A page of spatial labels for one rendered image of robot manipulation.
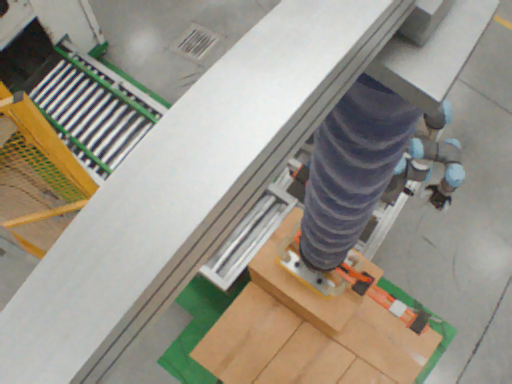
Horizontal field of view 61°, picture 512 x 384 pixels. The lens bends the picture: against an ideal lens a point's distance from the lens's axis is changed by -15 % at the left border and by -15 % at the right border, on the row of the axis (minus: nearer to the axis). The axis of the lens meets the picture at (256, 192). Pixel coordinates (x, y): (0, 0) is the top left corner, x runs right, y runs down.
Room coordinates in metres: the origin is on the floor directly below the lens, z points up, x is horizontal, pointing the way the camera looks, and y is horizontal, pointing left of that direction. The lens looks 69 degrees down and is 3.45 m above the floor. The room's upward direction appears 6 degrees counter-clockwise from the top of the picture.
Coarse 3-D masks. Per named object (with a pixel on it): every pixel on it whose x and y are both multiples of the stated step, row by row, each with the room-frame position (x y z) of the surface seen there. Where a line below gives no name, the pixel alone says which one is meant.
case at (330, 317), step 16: (288, 224) 0.78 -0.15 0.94; (272, 240) 0.70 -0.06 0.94; (256, 256) 0.63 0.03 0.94; (272, 256) 0.62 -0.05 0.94; (256, 272) 0.55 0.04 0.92; (272, 272) 0.53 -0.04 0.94; (368, 272) 0.46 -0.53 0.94; (272, 288) 0.48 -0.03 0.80; (288, 288) 0.44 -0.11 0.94; (304, 288) 0.43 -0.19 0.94; (288, 304) 0.40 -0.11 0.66; (304, 304) 0.35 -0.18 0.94; (320, 304) 0.33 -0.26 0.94; (336, 304) 0.32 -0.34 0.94; (352, 304) 0.31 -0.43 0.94; (320, 320) 0.25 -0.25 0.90; (336, 320) 0.24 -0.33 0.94
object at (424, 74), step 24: (456, 0) 0.54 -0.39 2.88; (480, 0) 0.54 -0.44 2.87; (456, 24) 0.48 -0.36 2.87; (480, 24) 0.49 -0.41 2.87; (384, 48) 0.43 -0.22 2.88; (408, 48) 0.43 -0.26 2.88; (432, 48) 0.43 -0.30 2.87; (456, 48) 0.43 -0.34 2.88; (384, 72) 0.40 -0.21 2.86; (408, 72) 0.39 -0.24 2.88; (432, 72) 0.39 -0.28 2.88; (456, 72) 0.39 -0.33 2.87; (408, 96) 0.37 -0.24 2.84; (432, 96) 0.34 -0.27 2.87
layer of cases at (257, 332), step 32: (256, 288) 0.53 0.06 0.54; (224, 320) 0.36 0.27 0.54; (256, 320) 0.34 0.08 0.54; (288, 320) 0.31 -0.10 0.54; (352, 320) 0.26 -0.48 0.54; (384, 320) 0.22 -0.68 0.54; (192, 352) 0.17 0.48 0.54; (224, 352) 0.16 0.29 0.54; (256, 352) 0.14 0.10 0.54; (288, 352) 0.12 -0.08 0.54; (320, 352) 0.09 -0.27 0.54; (352, 352) 0.06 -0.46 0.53; (384, 352) 0.02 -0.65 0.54; (416, 352) -0.02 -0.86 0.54
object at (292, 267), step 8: (288, 248) 0.62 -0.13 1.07; (280, 256) 0.58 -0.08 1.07; (296, 256) 0.57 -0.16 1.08; (280, 264) 0.54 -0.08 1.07; (288, 264) 0.54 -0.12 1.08; (296, 264) 0.53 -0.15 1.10; (288, 272) 0.50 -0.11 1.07; (296, 272) 0.49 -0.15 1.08; (304, 280) 0.45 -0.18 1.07; (320, 280) 0.43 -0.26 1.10; (328, 280) 0.43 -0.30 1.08; (312, 288) 0.40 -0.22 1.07; (320, 288) 0.40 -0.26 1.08; (328, 296) 0.35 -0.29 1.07
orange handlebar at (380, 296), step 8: (296, 232) 0.66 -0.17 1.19; (296, 240) 0.62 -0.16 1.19; (344, 264) 0.47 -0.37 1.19; (344, 272) 0.44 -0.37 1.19; (352, 272) 0.43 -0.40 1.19; (352, 280) 0.39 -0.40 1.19; (376, 288) 0.33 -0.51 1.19; (376, 296) 0.30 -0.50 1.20; (384, 296) 0.29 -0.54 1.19; (384, 304) 0.25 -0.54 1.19; (408, 312) 0.19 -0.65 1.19; (408, 320) 0.15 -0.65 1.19
